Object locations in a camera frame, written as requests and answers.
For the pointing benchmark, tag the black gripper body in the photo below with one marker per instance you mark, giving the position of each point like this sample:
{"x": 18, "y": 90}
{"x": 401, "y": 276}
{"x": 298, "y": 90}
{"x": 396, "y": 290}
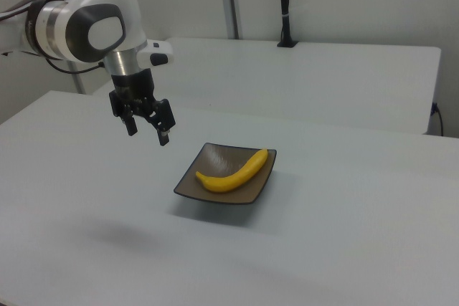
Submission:
{"x": 134, "y": 87}

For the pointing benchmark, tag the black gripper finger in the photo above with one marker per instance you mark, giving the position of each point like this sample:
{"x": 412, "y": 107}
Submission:
{"x": 164, "y": 138}
{"x": 131, "y": 126}

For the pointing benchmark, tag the yellow banana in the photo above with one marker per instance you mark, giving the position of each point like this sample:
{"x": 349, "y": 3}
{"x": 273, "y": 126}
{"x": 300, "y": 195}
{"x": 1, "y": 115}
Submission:
{"x": 229, "y": 180}

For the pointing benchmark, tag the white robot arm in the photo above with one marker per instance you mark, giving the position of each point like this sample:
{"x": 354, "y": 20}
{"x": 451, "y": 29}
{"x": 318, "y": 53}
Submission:
{"x": 104, "y": 15}

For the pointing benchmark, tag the brown square ceramic plate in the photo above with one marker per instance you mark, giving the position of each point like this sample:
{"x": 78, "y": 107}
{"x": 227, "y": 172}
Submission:
{"x": 215, "y": 157}

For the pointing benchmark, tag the white rear table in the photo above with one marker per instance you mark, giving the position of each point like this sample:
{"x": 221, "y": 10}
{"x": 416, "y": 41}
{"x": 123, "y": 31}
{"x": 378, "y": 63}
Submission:
{"x": 305, "y": 80}

